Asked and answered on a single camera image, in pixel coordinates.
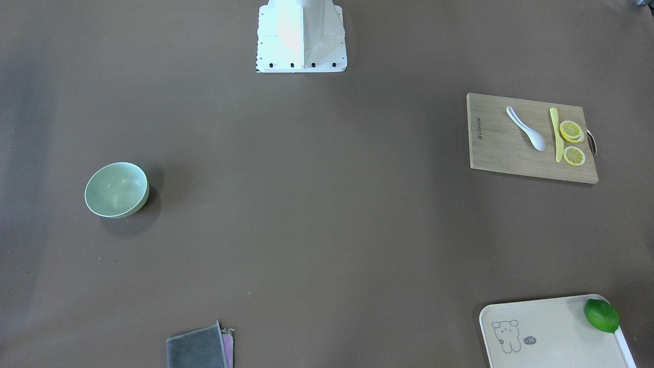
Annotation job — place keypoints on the green lime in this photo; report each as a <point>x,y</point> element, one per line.
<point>601,315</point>

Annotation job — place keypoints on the lower lemon slice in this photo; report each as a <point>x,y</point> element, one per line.
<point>574,156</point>

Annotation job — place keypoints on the light green bowl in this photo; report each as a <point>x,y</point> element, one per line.
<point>117,190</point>

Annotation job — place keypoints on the grey folded cloth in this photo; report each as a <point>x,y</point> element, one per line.
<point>207,347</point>

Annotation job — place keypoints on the upper lemon slice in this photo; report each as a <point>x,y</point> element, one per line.
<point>571,132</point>

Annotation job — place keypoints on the cream rabbit tray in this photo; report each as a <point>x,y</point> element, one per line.
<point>552,332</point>

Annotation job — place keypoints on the lemon slice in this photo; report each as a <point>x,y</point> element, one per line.
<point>571,132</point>
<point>574,156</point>

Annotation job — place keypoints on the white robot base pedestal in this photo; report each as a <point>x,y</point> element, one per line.
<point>301,37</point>

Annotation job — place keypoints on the bamboo cutting board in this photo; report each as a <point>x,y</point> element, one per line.
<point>497,144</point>

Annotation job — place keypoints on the white plastic spoon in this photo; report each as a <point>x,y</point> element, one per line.
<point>535,138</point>

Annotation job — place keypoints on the yellow plastic knife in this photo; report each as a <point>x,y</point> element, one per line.
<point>558,140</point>

